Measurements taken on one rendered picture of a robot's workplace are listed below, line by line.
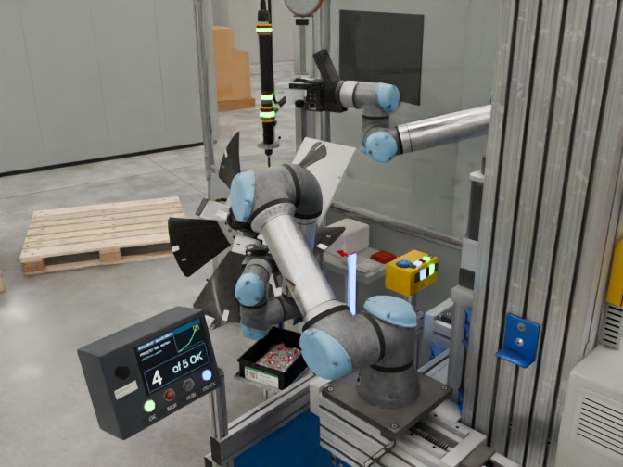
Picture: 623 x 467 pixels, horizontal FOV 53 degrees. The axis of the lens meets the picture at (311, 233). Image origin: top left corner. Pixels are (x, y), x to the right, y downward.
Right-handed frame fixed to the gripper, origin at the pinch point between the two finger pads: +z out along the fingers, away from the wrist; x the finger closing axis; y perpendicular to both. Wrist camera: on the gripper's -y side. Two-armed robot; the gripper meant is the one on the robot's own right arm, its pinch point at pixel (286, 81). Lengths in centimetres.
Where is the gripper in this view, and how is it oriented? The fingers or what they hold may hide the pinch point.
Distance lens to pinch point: 191.4
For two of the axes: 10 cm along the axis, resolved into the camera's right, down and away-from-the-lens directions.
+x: 5.5, -3.2, 7.7
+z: -8.3, -2.0, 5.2
